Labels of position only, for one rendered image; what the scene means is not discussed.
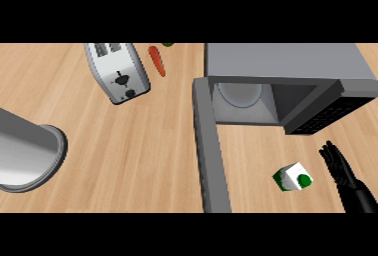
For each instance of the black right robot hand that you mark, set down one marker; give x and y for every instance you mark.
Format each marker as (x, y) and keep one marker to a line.
(345, 173)

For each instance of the white and green milk carton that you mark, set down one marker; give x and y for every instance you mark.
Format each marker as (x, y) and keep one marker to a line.
(292, 177)

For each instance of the grey microwave door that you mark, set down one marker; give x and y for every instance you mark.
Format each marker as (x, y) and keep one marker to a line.
(210, 146)

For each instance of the grey microwave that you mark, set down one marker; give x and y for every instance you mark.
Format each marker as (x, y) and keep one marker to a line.
(286, 83)

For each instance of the orange carrot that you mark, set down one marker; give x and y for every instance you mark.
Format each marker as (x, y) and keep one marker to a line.
(157, 60)

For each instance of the green vegetable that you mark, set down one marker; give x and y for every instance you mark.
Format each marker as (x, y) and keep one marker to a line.
(169, 44)

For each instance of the silver toaster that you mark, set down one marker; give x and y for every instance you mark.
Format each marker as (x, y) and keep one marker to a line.
(119, 73)

